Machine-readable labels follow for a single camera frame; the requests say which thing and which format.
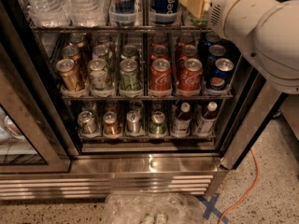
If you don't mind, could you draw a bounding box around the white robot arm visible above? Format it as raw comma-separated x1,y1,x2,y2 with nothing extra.
178,0,299,94

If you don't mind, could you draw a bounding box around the tall blue pepsi can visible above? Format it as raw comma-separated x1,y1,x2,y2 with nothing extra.
150,0,178,24

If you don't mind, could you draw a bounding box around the red coke can back right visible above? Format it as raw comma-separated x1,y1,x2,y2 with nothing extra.
177,33,195,49

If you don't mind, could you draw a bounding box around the red coke can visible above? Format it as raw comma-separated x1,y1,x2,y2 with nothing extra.
149,59,172,91
178,58,203,91
149,45,169,62
150,33,168,47
177,45,197,67
177,33,195,49

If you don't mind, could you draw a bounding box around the blue pepsi can back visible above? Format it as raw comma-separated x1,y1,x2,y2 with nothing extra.
198,32,221,63

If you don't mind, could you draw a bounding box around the red coke can middle right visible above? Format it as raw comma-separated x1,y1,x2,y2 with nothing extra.
177,45,197,67

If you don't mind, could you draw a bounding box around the blue pepsi can middle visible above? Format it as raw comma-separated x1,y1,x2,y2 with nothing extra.
204,45,226,78

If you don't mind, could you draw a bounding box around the red coke can back left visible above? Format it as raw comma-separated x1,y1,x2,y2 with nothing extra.
150,33,168,47

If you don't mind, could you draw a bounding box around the red coke can middle left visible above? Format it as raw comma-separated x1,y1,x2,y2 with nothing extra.
149,45,169,62

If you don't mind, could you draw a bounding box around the red bull can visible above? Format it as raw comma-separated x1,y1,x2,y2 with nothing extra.
112,0,135,27

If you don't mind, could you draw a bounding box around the red coke can front right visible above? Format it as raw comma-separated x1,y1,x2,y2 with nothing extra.
178,58,203,91

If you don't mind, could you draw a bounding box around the red coke can front left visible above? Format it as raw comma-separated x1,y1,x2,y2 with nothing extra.
149,59,172,91

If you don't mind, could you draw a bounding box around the blue pepsi can front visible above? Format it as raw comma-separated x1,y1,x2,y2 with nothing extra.
206,58,235,91

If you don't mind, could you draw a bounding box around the white green can back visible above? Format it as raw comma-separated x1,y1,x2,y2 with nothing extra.
96,33,115,51

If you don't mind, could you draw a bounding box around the white green can middle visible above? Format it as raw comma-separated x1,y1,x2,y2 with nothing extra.
93,44,114,72

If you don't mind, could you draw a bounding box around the white green can front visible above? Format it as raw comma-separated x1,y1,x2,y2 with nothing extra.
88,59,112,91

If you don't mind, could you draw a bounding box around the gold can back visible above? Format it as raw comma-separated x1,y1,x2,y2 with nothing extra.
68,33,90,61

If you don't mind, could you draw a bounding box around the stainless steel fridge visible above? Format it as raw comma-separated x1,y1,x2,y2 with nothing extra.
0,0,285,200

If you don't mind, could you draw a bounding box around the silver can bottom shelf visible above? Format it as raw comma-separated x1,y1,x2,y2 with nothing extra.
126,110,141,133

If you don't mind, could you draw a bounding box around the gold can middle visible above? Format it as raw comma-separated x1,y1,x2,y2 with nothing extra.
61,44,89,79

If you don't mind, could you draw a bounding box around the gold can front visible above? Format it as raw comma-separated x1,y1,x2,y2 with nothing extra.
55,59,85,91

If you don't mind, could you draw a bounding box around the gold can bottom shelf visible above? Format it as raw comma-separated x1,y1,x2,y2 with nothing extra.
103,111,121,135

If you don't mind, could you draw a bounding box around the white green can bottom shelf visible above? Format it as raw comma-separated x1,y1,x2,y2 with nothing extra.
78,110,98,134

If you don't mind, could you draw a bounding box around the glass fridge door left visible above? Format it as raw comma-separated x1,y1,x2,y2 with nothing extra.
0,44,71,175

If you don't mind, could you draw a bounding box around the clear water bottle right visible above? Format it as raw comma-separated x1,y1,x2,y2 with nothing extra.
70,0,110,27

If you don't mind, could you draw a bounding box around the clear water bottle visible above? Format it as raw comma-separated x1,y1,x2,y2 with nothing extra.
28,0,68,27
70,0,110,27

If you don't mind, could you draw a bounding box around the brown bottle white cap right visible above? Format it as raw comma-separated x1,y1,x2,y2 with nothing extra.
195,102,218,136

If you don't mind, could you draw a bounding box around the brown bottle white cap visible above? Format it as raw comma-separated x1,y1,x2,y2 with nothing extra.
172,102,192,135
195,102,218,136

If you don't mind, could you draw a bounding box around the brown bottle white cap left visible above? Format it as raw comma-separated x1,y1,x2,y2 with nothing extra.
172,102,192,135

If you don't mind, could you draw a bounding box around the clear water bottle left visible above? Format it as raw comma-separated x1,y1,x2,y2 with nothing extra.
28,0,68,27

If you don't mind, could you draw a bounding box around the blue tape cross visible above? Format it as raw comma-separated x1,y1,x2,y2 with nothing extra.
198,193,221,224

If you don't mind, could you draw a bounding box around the clear plastic bin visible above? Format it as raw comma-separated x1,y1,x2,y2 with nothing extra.
103,193,203,224

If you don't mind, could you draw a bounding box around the orange cable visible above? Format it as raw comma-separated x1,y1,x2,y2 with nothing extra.
217,147,260,224

